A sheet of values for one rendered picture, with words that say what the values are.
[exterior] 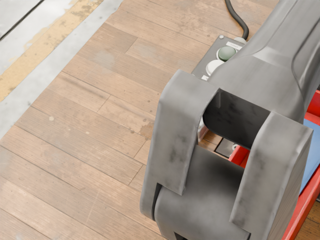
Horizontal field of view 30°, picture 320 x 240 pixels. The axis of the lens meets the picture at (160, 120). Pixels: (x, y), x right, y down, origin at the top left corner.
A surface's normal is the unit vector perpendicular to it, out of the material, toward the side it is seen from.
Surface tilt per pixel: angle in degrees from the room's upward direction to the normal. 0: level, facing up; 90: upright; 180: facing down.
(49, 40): 0
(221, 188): 2
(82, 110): 0
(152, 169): 64
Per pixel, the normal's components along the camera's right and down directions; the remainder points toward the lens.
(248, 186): -0.53, 0.41
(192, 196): -0.33, -0.17
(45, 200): -0.09, -0.56
